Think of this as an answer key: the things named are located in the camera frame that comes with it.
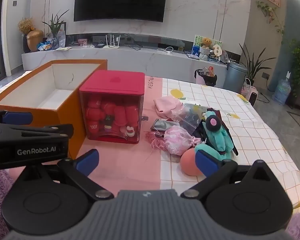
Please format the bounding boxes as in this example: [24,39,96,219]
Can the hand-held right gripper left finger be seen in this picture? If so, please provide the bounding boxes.
[18,149,113,201]

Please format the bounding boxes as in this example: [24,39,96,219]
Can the blue snack bags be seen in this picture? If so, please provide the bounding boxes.
[37,41,53,51]

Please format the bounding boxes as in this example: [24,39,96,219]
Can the long-leaf potted plant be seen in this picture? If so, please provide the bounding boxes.
[239,42,277,86]

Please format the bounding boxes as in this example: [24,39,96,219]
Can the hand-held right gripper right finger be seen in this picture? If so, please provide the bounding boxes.
[180,149,275,198]

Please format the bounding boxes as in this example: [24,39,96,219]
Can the brown teddy bear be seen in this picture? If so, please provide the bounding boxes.
[201,37,214,50]

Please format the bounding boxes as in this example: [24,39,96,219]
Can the green picture card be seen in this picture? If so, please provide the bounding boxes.
[192,35,223,56]

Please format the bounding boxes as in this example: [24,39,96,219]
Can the gold vase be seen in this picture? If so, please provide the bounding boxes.
[26,29,44,52]

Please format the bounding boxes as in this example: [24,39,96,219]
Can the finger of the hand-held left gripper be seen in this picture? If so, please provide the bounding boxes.
[0,108,33,126]

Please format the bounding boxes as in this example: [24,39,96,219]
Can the white marble television console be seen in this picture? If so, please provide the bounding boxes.
[21,45,228,81]

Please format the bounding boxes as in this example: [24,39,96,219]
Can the pink trash bin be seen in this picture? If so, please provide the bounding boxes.
[194,67,218,87]

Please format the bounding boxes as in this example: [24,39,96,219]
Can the white router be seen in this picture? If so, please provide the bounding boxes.
[103,34,121,49]

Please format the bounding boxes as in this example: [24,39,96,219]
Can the grey trash can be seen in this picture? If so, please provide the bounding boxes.
[222,62,248,94]

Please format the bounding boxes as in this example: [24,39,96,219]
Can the green plant in glass vase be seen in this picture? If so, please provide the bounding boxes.
[42,10,69,49]

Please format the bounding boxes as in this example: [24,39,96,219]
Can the black television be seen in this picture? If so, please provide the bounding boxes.
[73,0,169,22]

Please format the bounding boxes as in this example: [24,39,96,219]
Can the grey pouch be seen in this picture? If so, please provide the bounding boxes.
[150,118,171,132]

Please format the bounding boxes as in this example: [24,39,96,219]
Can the red box with clear front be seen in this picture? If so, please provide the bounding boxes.
[79,70,145,144]

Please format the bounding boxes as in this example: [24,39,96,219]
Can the clear plastic bag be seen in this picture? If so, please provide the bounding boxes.
[171,103,222,136]

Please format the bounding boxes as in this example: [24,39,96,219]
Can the hanging vine plant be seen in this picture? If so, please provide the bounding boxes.
[256,1,286,36]

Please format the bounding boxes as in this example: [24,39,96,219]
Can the dried flower bunch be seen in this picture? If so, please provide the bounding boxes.
[17,17,36,35]

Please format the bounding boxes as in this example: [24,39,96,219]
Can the peach ball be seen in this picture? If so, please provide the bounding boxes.
[180,149,206,176]

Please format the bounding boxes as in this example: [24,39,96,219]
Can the blue water bottle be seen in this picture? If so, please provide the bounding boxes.
[272,72,292,106]

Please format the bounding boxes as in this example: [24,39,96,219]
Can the pink heater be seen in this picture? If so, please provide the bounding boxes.
[241,78,258,106]

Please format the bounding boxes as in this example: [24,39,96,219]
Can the teal plush doll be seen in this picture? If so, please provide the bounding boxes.
[194,109,234,161]

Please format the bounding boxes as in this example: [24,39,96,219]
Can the purple fluffy rug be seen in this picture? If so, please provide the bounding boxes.
[0,169,300,240]

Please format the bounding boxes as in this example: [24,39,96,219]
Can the pink embroidered pouch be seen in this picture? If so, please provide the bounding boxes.
[145,126,202,156]

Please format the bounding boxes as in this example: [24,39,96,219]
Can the pink cloth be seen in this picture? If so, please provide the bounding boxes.
[154,95,184,120]

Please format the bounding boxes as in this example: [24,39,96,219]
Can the orange cardboard box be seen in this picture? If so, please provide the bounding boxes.
[0,59,108,159]

